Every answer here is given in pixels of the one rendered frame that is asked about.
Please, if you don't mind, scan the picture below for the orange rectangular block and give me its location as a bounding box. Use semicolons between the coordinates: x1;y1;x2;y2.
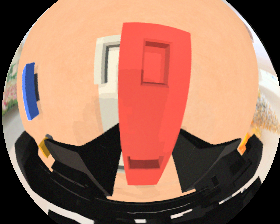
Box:
39;136;51;158

